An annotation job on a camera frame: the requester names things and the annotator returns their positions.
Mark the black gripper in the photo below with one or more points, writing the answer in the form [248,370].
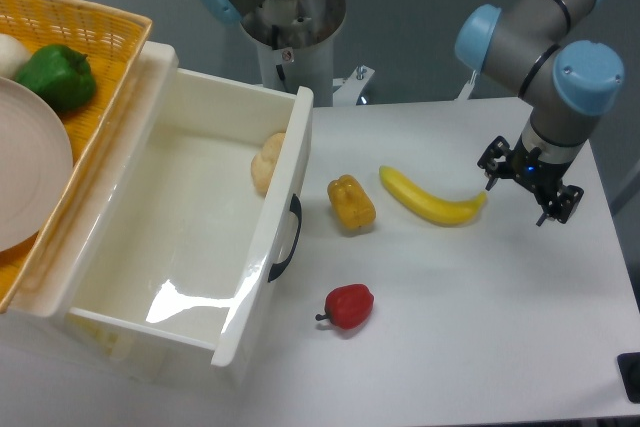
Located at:
[544,180]

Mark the white top drawer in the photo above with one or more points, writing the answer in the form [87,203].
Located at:
[178,284]

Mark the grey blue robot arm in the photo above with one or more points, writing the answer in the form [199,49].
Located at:
[569,86]

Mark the white drawer cabinet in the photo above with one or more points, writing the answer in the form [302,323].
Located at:
[35,318]

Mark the yellow banana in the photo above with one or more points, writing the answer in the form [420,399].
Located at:
[429,207]

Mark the yellow bell pepper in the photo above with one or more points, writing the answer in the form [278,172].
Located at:
[352,208]

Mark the black corner object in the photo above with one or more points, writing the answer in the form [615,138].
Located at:
[629,368]

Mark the red bell pepper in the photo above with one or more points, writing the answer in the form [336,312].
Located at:
[347,307]

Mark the beige bread roll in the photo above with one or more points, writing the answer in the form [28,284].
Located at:
[264,162]

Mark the orange woven basket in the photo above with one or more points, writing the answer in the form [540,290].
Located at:
[112,39]

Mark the green bell pepper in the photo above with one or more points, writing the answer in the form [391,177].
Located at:
[60,76]

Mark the pink plate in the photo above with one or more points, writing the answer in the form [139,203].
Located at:
[36,163]

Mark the white round vegetable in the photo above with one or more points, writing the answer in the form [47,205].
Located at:
[13,56]

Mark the black top drawer handle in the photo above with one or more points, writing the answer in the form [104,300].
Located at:
[291,240]

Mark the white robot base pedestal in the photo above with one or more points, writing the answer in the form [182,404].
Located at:
[294,40]

